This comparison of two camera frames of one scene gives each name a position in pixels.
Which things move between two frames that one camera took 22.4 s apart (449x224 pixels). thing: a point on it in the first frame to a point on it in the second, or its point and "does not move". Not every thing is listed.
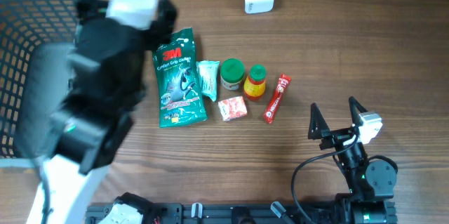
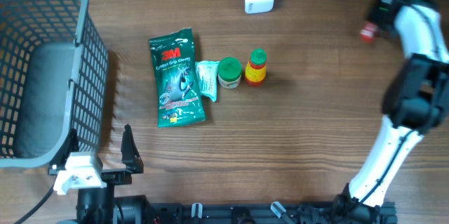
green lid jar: (231, 73) does not move
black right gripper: (336, 137) to (377, 12)
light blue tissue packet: (208, 75) does not move
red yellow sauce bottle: (255, 83) to (255, 70)
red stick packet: (283, 83) to (367, 32)
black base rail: (265, 213) does not move
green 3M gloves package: (178, 84) does not move
